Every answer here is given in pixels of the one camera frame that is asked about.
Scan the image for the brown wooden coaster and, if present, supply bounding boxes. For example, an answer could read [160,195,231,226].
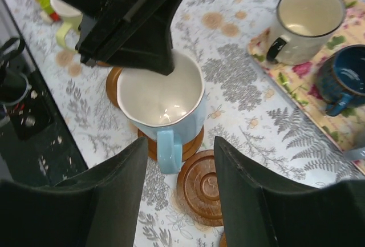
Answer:
[106,66,123,108]
[219,233,227,247]
[137,127,204,161]
[176,149,223,226]

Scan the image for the floral serving tray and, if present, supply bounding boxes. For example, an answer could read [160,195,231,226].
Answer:
[247,0,365,173]

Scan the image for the dark blue glazed mug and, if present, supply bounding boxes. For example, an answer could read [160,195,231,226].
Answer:
[315,44,364,116]

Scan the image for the light blue mug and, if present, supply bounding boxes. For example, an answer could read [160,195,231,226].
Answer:
[117,50,206,174]

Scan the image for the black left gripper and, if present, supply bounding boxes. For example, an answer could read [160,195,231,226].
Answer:
[61,0,183,75]

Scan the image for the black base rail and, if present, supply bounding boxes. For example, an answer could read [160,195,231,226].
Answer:
[0,0,89,185]

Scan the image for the floral tablecloth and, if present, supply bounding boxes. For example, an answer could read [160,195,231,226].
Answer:
[2,0,365,247]

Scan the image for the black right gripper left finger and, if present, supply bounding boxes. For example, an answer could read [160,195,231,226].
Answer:
[1,137,148,246]

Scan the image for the grey-blue small mug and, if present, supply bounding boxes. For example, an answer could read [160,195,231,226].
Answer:
[343,147,365,161]

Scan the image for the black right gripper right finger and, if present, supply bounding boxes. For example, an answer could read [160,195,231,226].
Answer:
[214,136,364,246]

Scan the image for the yellow-green mug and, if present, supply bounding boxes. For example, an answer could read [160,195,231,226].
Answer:
[50,0,83,52]

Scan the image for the cream mug with black handle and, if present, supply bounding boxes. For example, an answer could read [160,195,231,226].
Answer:
[266,0,346,66]

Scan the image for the small colourful toy pieces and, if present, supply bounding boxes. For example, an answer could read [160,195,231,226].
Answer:
[36,0,61,25]

